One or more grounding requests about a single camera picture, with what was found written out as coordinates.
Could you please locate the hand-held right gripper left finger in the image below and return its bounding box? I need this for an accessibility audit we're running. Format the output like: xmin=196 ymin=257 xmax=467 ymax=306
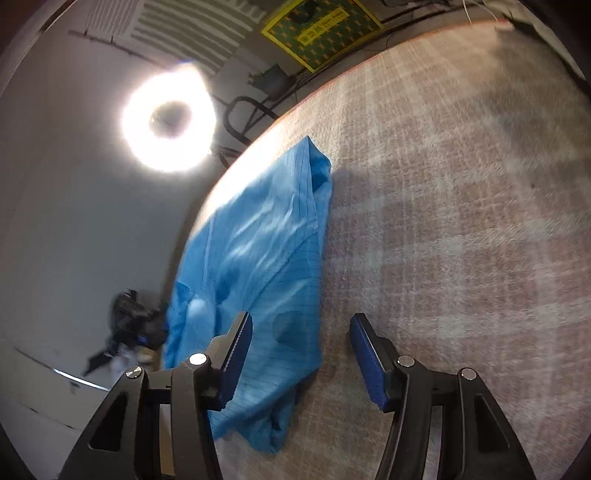
xmin=58 ymin=311 xmax=254 ymax=480

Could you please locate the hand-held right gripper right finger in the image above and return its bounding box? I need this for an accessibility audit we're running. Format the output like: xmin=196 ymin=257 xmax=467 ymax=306
xmin=348 ymin=313 xmax=539 ymax=480

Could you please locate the light blue work coat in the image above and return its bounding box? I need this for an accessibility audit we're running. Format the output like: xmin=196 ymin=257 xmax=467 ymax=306
xmin=164 ymin=135 xmax=334 ymax=455

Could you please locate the beige plaid blanket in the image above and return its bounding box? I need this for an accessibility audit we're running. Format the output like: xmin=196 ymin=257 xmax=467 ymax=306
xmin=173 ymin=18 xmax=588 ymax=480

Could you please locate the dark green object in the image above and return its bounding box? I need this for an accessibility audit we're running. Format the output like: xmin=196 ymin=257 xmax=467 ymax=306
xmin=248 ymin=64 xmax=291 ymax=99

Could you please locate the white slatted panel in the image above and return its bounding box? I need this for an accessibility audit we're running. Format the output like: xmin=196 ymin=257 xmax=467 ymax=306
xmin=85 ymin=0 xmax=266 ymax=72

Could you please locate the green and yellow poster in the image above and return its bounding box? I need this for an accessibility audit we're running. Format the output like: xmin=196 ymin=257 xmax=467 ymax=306
xmin=259 ymin=0 xmax=385 ymax=73

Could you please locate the ring light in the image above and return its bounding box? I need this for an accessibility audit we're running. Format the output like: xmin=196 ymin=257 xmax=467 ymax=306
xmin=121 ymin=65 xmax=217 ymax=174

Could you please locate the black tube frame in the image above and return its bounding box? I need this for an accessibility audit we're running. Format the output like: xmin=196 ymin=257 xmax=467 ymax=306
xmin=224 ymin=95 xmax=280 ymax=146

